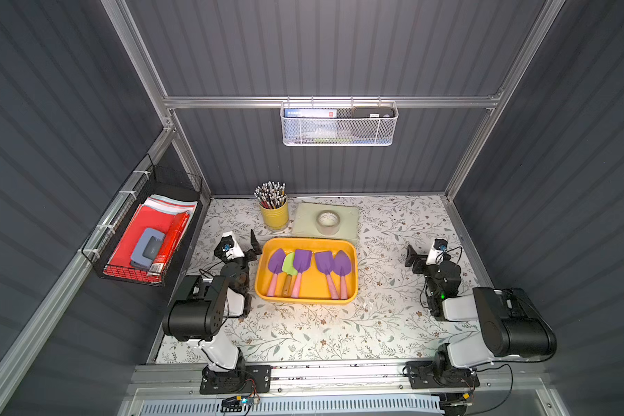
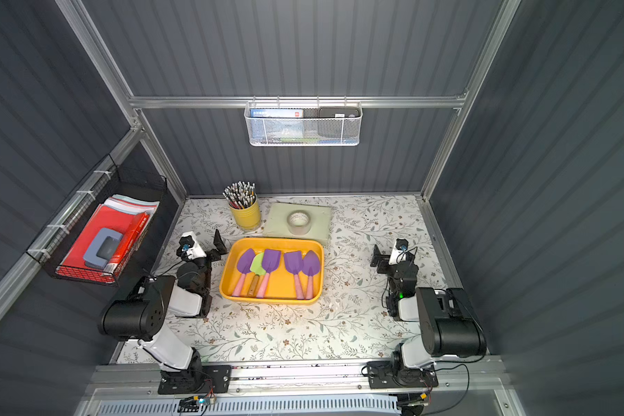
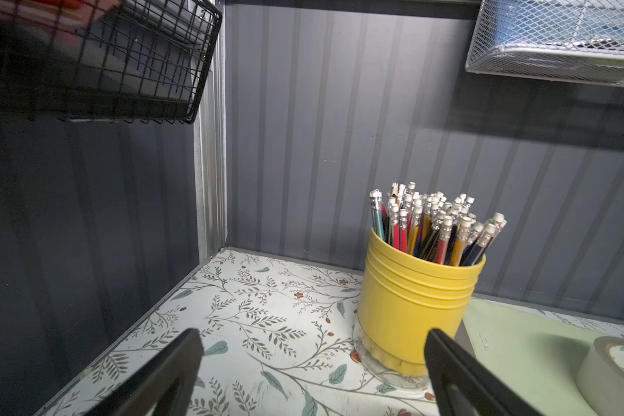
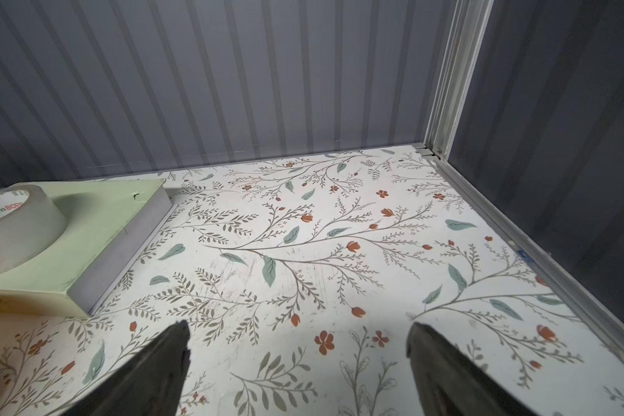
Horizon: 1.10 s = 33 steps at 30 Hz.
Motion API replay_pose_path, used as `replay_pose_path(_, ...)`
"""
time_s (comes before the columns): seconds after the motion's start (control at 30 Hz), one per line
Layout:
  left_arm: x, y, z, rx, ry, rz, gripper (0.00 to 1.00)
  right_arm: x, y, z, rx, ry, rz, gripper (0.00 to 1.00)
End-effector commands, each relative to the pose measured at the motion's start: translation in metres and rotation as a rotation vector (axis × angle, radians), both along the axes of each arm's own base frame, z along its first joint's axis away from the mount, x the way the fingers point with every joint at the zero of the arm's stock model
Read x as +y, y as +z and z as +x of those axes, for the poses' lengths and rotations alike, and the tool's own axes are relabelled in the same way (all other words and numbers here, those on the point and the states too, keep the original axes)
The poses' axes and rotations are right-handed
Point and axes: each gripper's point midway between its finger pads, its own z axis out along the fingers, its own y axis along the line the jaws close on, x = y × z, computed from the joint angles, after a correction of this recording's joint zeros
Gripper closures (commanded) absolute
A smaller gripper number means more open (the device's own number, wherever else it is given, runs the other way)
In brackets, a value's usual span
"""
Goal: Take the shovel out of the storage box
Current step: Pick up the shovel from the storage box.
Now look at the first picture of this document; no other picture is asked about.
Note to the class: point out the purple pointed shovel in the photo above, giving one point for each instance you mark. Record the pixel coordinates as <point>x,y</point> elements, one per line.
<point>342,267</point>
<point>276,268</point>

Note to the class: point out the grey hole punch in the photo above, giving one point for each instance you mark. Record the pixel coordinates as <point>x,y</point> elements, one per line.
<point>147,249</point>

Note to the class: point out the black device in basket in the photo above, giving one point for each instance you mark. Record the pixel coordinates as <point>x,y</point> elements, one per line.
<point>373,123</point>

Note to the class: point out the roll of clear tape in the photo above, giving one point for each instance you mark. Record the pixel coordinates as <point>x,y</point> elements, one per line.
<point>328,222</point>

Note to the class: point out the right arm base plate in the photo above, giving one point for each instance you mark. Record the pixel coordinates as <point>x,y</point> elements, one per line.
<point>429,375</point>

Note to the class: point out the light green mat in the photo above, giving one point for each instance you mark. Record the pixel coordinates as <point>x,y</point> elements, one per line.
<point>306,213</point>

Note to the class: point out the small green wooden-handled shovel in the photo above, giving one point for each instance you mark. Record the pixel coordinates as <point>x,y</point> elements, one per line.
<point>290,271</point>

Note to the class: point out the red folder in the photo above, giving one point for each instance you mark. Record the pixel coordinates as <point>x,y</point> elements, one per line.
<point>155,213</point>

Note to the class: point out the black wire side basket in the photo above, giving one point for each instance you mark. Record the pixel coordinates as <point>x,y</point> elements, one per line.
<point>153,181</point>

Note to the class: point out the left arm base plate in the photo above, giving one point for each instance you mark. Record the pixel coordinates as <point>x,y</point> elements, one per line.
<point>236,382</point>

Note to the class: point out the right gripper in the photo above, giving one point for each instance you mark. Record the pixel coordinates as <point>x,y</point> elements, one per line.
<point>421,261</point>

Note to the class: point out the yellow plastic storage tray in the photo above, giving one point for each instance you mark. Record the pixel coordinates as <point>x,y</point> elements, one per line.
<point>313,286</point>

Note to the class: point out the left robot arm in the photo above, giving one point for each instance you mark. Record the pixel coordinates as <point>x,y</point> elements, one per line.
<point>204,303</point>

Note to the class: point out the purple square shovel pink handle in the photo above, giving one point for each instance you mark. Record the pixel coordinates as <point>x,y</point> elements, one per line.
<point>302,261</point>

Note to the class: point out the yellow pencil cup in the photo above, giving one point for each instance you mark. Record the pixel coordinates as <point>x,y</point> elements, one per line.
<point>276,218</point>

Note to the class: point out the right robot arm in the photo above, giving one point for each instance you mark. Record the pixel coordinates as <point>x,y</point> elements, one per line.
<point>510,327</point>

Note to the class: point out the small circuit board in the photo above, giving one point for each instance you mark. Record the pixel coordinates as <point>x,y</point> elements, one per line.
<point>238,404</point>

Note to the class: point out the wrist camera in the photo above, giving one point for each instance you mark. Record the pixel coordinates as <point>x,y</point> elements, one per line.
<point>437,252</point>
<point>229,246</point>

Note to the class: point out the bundle of pencils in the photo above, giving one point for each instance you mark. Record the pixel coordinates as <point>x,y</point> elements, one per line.
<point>271,195</point>

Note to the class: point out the white wire wall basket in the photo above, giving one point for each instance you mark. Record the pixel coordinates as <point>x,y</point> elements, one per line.
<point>344,136</point>

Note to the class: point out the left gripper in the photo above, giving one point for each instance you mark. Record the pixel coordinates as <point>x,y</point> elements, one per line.
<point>246,257</point>

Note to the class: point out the red booklet package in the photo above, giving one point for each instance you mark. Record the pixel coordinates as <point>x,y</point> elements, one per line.
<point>171,241</point>

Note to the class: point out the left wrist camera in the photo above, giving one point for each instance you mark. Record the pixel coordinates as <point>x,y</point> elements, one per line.
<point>229,246</point>

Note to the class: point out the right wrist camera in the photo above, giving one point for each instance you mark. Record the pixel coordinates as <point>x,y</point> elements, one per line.
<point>437,252</point>

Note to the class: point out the blue white box in basket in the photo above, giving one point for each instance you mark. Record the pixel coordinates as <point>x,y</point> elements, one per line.
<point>309,125</point>

